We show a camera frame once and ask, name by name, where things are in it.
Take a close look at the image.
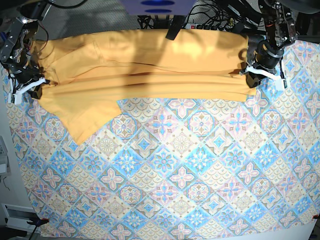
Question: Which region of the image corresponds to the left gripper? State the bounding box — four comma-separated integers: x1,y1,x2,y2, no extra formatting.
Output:
246,41,284,88

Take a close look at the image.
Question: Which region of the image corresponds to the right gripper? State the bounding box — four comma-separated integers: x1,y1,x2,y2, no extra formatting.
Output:
8,62,46,100

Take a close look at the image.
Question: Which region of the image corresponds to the yellow T-shirt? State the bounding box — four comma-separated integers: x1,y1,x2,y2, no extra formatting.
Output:
33,29,256,144

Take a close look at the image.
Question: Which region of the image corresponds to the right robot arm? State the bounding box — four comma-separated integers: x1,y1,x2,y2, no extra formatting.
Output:
0,0,49,105

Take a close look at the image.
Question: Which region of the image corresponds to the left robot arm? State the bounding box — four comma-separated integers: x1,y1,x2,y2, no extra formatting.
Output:
241,0,297,90

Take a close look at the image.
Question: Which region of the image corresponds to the white power strip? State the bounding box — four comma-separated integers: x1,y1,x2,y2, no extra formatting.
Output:
185,23,201,30

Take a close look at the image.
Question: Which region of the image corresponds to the white box left edge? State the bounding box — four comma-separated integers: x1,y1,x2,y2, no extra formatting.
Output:
0,136,11,177

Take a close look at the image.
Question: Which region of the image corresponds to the patterned tile tablecloth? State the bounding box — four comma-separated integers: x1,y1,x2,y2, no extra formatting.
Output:
5,41,320,240

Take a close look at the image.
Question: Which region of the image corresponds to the black orange clamp bottom left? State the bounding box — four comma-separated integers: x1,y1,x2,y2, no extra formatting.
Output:
27,217,49,228

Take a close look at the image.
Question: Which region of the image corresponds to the orange clamp bottom right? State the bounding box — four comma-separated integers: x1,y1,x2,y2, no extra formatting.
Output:
312,214,320,220

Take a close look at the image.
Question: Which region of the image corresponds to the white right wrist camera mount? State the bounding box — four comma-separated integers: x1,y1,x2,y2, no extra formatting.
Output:
8,78,47,105

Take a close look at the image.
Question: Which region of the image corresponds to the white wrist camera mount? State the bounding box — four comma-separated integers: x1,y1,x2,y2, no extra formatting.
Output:
8,78,47,105
239,65,291,91

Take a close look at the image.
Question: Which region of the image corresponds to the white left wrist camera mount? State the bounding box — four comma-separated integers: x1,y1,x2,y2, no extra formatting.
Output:
239,65,291,91

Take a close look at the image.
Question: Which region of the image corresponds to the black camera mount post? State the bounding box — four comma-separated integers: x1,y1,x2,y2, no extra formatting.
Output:
165,15,186,41

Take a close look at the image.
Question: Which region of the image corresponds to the purple base plate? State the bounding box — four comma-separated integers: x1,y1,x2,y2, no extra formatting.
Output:
120,0,196,16

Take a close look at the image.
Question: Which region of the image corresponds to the white rail bottom left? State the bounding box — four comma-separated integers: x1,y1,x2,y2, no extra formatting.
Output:
0,203,38,233

